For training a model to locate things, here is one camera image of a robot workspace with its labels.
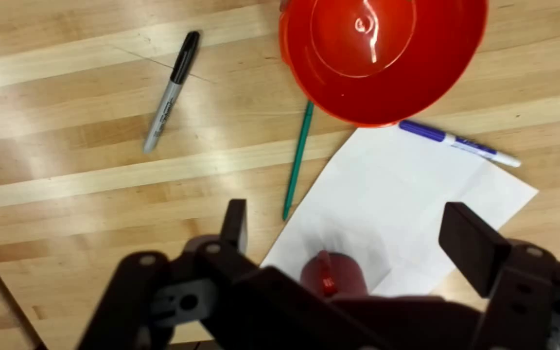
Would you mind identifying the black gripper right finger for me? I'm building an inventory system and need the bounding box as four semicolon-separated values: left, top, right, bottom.
438;203;560;350

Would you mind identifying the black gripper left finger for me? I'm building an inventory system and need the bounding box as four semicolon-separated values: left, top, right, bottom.
78;199;263;350

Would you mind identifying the black marker with grey barrel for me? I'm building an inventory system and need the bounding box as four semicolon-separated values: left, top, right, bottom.
142;29;202;156

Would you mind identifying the orange-red plastic cup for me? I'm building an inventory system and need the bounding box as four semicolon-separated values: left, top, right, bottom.
278;0;490;129

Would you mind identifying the blue-capped white marker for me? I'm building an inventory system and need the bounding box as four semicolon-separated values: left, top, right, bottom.
397;119;523;171

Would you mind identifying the dark red mug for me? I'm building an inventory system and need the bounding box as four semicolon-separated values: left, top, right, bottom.
298;251;369;302

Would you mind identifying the white paper sheet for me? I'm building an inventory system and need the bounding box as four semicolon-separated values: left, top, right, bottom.
259;123;541;300

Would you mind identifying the green pencil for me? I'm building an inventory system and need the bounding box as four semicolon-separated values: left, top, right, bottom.
280;99;315;222

